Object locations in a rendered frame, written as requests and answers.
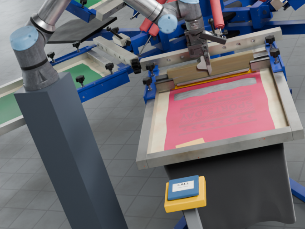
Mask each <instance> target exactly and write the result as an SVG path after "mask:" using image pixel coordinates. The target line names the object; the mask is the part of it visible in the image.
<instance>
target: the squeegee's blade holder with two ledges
mask: <svg viewBox="0 0 305 229"><path fill-rule="evenodd" d="M244 71H249V67H248V68H243V69H239V70H234V71H229V72H225V73H220V74H216V75H210V76H206V77H202V78H198V79H193V80H188V81H183V82H179V83H177V86H180V85H186V84H190V83H194V82H199V81H203V80H208V79H213V78H217V77H222V76H226V75H231V74H236V73H240V72H244Z"/></svg>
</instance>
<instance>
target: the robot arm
mask: <svg viewBox="0 0 305 229"><path fill-rule="evenodd" d="M122 1H124V2H125V3H127V4H128V5H129V6H131V7H132V8H134V9H135V10H136V11H138V12H139V13H140V14H142V15H143V16H145V17H146V18H147V19H149V20H150V21H152V22H153V23H154V24H156V25H157V26H158V28H159V29H160V31H161V32H163V33H165V34H170V33H172V32H174V31H175V29H176V28H177V19H180V18H183V17H184V19H185V23H186V27H187V30H185V32H184V33H185V36H186V39H187V47H188V51H189V55H190V58H193V57H195V58H196V57H199V56H201V57H200V58H199V59H197V62H200V63H199V64H198V65H197V68H198V69H202V70H208V72H209V75H210V74H211V72H212V68H211V63H210V55H209V49H208V44H207V40H210V41H213V42H217V43H219V44H223V45H225V44H226V37H225V36H223V35H219V34H216V33H213V32H210V31H207V30H204V29H205V27H204V21H203V17H202V13H201V8H200V5H199V0H177V1H173V2H169V3H165V4H160V3H158V2H157V1H156V0H122ZM70 2H71V0H46V1H45V2H44V4H43V5H42V7H41V8H40V10H39V11H38V13H33V14H32V15H31V17H30V18H29V20H28V21H27V23H26V24H25V25H24V27H21V28H19V29H17V30H16V31H14V32H13V33H11V35H10V37H9V40H10V45H11V47H12V49H13V51H14V53H15V56H16V58H17V60H18V63H19V65H20V68H21V70H22V78H23V86H24V88H25V90H26V91H35V90H40V89H43V88H45V87H48V86H50V85H52V84H53V83H54V82H56V81H57V80H58V79H59V75H58V72H57V71H56V70H55V69H54V68H53V66H52V65H51V64H50V63H49V61H48V58H47V56H46V53H45V51H44V47H45V45H46V43H47V42H48V41H49V39H50V37H51V36H52V34H53V33H54V32H55V30H56V27H55V24H56V22H57V21H58V19H59V18H60V16H61V15H62V13H63V12H64V10H65V9H66V8H67V6H68V5H69V3H70ZM205 61H206V62H205Z"/></svg>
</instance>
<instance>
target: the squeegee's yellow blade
mask: <svg viewBox="0 0 305 229"><path fill-rule="evenodd" d="M249 71H252V70H251V69H249ZM244 72H248V71H244ZM244 72H240V73H244ZM236 74H239V73H236ZM231 75H235V74H231ZM226 76H230V75H226ZM222 77H225V76H222ZM217 78H221V77H217ZM217 78H213V79H217ZM208 80H212V79H208ZM203 81H207V80H203ZM203 81H199V82H203ZM194 83H198V82H194ZM194 83H190V84H194ZM186 85H188V84H186ZM180 86H184V85H180ZM176 87H177V85H176ZM178 87H179V86H178Z"/></svg>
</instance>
